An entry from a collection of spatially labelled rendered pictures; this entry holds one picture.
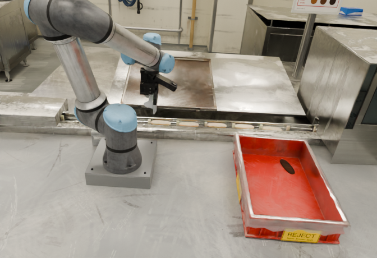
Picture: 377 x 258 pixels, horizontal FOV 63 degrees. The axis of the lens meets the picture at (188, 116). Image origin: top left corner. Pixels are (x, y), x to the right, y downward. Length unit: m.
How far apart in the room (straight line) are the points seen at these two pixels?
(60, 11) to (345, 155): 1.26
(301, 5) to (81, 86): 1.53
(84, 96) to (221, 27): 3.92
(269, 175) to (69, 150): 0.86
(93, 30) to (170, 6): 4.21
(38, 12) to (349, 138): 1.26
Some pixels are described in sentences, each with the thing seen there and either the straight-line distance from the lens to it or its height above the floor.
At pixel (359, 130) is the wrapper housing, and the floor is 1.01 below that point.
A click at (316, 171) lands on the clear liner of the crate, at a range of 1.32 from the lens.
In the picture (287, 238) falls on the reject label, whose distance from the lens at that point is 1.12.
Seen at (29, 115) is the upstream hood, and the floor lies 0.92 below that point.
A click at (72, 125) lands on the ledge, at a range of 1.53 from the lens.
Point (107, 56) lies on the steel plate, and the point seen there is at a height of 0.82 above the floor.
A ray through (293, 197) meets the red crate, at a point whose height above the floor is 0.82.
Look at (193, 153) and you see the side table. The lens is 1.39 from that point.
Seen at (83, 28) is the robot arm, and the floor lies 1.43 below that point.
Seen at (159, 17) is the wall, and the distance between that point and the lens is 5.13.
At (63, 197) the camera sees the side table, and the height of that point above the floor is 0.82.
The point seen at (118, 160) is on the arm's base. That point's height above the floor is 0.94.
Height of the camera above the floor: 1.67
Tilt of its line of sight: 31 degrees down
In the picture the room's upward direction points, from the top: 5 degrees clockwise
